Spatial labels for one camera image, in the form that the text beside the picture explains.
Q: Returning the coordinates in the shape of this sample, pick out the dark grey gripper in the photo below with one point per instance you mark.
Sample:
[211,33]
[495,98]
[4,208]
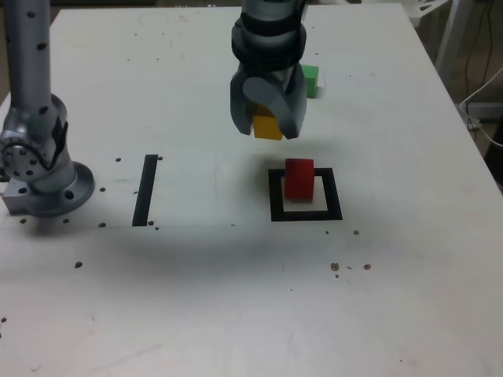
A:
[275,74]

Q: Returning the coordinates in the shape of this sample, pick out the yellow cube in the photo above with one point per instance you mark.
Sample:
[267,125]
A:
[267,127]

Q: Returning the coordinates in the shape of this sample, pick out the green cube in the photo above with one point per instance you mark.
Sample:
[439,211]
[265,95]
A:
[311,82]

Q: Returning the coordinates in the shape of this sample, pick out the red cube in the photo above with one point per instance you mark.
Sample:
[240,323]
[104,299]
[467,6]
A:
[298,180]

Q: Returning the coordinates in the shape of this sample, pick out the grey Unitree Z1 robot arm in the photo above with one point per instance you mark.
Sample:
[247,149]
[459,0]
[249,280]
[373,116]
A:
[39,169]

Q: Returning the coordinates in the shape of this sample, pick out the black tape square outline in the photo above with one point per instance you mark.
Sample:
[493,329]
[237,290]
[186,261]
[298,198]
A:
[302,217]

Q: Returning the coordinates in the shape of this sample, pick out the black tape strip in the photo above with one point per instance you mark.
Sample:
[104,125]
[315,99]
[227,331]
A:
[144,192]

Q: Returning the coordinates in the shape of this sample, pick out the white furniture frame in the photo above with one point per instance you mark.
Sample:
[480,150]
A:
[444,35]

